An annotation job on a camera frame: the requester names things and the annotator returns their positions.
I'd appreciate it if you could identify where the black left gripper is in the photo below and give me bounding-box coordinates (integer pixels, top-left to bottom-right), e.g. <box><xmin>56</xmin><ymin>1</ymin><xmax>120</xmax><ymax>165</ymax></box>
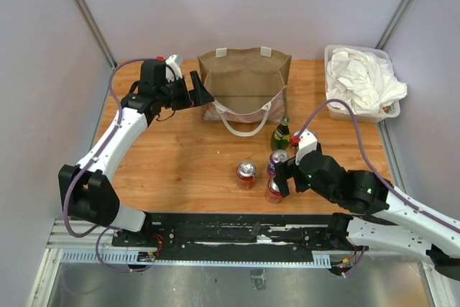
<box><xmin>157</xmin><ymin>70</ymin><xmax>214</xmax><ymax>111</ymax></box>

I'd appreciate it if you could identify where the purple Fanta can front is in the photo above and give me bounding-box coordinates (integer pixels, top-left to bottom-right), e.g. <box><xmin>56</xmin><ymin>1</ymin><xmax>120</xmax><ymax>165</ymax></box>
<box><xmin>267</xmin><ymin>149</ymin><xmax>289</xmax><ymax>177</ymax></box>

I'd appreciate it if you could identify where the red cola can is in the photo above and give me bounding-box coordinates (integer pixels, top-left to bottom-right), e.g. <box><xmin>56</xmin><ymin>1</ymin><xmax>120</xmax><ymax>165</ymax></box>
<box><xmin>236</xmin><ymin>161</ymin><xmax>257</xmax><ymax>190</ymax></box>
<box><xmin>265</xmin><ymin>177</ymin><xmax>282</xmax><ymax>203</ymax></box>

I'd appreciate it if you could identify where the green glass bottle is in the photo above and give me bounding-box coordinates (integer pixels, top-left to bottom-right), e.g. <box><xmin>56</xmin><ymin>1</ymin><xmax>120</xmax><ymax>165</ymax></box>
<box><xmin>270</xmin><ymin>116</ymin><xmax>290</xmax><ymax>151</ymax></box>

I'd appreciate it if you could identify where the burlap canvas tote bag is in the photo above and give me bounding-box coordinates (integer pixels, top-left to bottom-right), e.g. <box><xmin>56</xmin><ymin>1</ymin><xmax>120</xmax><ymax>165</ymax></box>
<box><xmin>198</xmin><ymin>47</ymin><xmax>292</xmax><ymax>137</ymax></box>

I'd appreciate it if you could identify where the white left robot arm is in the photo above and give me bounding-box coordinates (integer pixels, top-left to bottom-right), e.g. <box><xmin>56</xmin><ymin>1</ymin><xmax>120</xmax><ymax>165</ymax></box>
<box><xmin>58</xmin><ymin>55</ymin><xmax>214</xmax><ymax>247</ymax></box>

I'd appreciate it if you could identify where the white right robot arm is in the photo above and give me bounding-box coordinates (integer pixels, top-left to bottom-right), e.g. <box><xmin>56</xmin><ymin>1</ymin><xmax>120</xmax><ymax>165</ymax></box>
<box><xmin>275</xmin><ymin>150</ymin><xmax>459</xmax><ymax>280</ymax></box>

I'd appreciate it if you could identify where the white crumpled cloth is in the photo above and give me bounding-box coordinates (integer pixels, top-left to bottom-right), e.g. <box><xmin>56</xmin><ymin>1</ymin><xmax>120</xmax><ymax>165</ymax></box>
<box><xmin>329</xmin><ymin>47</ymin><xmax>408</xmax><ymax>115</ymax></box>

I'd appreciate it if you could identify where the white plastic basket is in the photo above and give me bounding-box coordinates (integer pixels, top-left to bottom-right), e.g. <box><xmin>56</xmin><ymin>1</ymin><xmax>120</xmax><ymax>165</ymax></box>
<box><xmin>323</xmin><ymin>44</ymin><xmax>402</xmax><ymax>121</ymax></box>

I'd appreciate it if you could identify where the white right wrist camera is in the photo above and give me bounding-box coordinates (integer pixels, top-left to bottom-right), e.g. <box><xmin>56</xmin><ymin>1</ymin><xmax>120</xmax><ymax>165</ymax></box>
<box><xmin>290</xmin><ymin>129</ymin><xmax>322</xmax><ymax>164</ymax></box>

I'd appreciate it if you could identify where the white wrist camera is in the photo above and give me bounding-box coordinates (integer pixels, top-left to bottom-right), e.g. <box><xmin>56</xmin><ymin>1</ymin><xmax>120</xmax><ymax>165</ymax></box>
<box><xmin>165</xmin><ymin>54</ymin><xmax>183</xmax><ymax>83</ymax></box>
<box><xmin>290</xmin><ymin>129</ymin><xmax>322</xmax><ymax>164</ymax></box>

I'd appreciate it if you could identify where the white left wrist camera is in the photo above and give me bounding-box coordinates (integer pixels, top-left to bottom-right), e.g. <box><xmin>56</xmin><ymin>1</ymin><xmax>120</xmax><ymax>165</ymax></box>
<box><xmin>165</xmin><ymin>54</ymin><xmax>183</xmax><ymax>83</ymax></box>

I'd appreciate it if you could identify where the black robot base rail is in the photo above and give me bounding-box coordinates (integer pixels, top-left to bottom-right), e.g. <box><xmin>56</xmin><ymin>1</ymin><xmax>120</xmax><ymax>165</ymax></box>
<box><xmin>98</xmin><ymin>211</ymin><xmax>371</xmax><ymax>268</ymax></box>

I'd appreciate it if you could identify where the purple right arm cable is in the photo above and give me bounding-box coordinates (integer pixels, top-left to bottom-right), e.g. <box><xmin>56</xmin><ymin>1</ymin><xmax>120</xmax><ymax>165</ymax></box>
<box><xmin>290</xmin><ymin>99</ymin><xmax>460</xmax><ymax>279</ymax></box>

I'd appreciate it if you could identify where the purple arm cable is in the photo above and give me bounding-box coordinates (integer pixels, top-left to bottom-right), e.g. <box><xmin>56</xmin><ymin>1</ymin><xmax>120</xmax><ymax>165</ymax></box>
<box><xmin>63</xmin><ymin>57</ymin><xmax>166</xmax><ymax>274</ymax></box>
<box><xmin>290</xmin><ymin>99</ymin><xmax>460</xmax><ymax>279</ymax></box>

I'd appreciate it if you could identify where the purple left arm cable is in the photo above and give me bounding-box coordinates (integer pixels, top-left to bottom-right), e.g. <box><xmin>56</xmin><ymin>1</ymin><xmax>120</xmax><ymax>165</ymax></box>
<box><xmin>63</xmin><ymin>57</ymin><xmax>166</xmax><ymax>274</ymax></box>

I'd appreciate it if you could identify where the aluminium frame post left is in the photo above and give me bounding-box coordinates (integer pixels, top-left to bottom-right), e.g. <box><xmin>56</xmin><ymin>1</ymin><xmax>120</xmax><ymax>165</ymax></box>
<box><xmin>73</xmin><ymin>0</ymin><xmax>117</xmax><ymax>69</ymax></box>

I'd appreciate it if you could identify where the aluminium frame post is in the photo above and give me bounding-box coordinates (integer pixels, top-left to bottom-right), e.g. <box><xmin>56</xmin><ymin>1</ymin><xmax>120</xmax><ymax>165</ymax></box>
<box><xmin>375</xmin><ymin>0</ymin><xmax>414</xmax><ymax>50</ymax></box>
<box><xmin>73</xmin><ymin>0</ymin><xmax>117</xmax><ymax>69</ymax></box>

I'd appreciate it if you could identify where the aluminium frame post right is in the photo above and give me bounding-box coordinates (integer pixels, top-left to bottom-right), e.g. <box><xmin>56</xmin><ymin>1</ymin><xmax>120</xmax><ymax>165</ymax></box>
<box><xmin>375</xmin><ymin>0</ymin><xmax>414</xmax><ymax>50</ymax></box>

